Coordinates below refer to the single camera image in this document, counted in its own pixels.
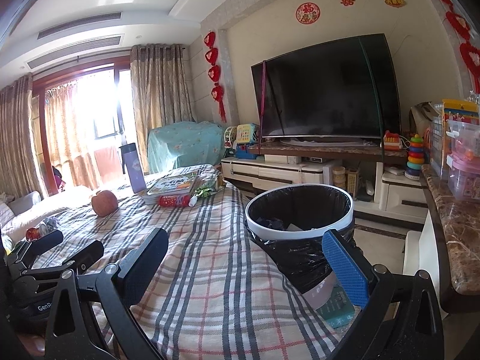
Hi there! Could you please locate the brown marble counter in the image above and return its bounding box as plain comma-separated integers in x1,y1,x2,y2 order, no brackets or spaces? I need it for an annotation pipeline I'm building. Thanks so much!
420,163,480,314

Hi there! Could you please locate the blue toy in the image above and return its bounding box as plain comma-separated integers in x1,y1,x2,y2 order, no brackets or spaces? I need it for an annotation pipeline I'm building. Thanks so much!
235,143,259,160

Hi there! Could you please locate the black television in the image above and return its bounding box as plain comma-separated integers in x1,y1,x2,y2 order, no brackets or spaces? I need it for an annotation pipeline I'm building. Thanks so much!
250,33,402,146

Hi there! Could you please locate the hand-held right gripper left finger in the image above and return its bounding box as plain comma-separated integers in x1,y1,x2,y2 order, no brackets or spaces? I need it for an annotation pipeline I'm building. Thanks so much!
44,227,169,360

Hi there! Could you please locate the dark purple object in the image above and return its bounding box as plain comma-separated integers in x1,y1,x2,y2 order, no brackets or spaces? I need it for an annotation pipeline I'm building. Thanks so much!
50,165,66,192

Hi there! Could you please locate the red apple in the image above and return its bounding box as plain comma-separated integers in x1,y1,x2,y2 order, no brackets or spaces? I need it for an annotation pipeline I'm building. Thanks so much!
91,190,119,217

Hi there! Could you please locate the person's left hand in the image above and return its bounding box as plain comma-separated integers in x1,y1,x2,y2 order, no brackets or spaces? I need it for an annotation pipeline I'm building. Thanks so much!
19,325,48,357

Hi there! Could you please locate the wooden balcony door frame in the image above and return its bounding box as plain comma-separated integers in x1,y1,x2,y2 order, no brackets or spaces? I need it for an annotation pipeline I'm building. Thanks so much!
32,56,132,196

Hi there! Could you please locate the green children's book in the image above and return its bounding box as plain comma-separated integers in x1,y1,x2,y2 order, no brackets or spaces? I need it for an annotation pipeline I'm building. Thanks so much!
140,170,199,205

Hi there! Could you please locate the sheer curtain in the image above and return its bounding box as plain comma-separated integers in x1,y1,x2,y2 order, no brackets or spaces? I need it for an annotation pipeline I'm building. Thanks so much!
45,80,121,192

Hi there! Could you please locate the yellow printed box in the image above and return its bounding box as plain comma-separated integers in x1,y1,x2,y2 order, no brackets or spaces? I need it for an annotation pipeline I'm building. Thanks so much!
442,99,480,124

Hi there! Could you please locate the red purple packet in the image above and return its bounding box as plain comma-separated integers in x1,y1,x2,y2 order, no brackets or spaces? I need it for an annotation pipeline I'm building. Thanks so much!
157,194,192,208

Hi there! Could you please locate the green snack wrapper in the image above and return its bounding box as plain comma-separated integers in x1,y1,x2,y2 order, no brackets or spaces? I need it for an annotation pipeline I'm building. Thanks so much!
193,174,226,199

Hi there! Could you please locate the white furniture panel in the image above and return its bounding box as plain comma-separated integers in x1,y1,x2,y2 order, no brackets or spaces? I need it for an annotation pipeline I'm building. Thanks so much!
403,210,447,308

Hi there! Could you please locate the clear container pink lid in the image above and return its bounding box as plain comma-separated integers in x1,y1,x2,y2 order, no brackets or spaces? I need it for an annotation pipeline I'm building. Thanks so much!
446,120,480,166

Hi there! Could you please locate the red heart hanging decoration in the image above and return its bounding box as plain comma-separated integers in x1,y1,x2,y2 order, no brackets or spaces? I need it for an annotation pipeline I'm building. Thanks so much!
427,0,480,79
203,31,227,122

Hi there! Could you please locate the teal printed box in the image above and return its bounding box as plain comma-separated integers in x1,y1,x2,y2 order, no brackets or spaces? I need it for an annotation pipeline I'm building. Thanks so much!
320,285,355,329

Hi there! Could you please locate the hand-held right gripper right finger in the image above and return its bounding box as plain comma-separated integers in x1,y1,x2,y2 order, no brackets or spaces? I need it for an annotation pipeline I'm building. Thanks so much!
321,229,445,360

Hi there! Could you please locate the silver foil wrapper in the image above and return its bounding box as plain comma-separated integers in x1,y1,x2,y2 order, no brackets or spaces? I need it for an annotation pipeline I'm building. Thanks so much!
39,217,61,235

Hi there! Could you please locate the pink lidded plastic jar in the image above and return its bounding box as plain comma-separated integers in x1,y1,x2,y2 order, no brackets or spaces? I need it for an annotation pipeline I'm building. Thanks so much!
447,157,480,203

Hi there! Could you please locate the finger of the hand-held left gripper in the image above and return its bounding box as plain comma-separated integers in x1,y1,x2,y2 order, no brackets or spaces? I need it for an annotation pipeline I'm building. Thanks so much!
23,239,105,275
5,229,64,267

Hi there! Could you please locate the round red wall sticker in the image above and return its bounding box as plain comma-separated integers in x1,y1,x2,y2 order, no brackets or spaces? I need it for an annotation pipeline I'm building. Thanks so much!
296,2,321,24

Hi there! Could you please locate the ceiling air vent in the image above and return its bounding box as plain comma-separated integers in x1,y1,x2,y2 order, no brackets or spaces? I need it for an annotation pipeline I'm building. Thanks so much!
37,11,124,40
24,34,124,70

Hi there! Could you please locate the beige patterned curtain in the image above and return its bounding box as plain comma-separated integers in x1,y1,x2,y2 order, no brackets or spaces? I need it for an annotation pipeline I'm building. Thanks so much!
129,44,197,130
0,74,47,199

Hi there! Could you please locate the teal covered furniture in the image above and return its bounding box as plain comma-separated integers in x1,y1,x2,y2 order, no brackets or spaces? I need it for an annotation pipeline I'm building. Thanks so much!
147,120,227,175

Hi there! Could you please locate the teal toy cash register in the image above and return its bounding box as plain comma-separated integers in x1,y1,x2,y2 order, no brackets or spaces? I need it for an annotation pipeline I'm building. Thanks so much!
235,123,261,145

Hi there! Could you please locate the red toy phone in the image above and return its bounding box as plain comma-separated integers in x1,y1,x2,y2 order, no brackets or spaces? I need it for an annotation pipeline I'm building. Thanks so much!
382,130,404,152

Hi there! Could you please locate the brown paper bag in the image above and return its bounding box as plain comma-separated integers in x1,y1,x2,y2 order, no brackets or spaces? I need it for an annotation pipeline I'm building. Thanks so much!
409,101,441,139

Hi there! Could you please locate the white TV cabinet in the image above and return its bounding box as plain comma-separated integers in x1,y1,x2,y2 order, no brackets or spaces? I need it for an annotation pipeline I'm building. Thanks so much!
220,142,432,229

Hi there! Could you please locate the purple water bottle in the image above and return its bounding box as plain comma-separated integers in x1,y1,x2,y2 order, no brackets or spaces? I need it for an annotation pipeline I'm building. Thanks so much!
118,142,147,194

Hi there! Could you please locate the stacking ring toy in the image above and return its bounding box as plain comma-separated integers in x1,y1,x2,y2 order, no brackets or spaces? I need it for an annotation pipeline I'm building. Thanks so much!
404,134,424,181

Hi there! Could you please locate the clear drawer organizer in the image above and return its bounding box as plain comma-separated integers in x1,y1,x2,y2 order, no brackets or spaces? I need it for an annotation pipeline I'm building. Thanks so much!
427,120,451,175

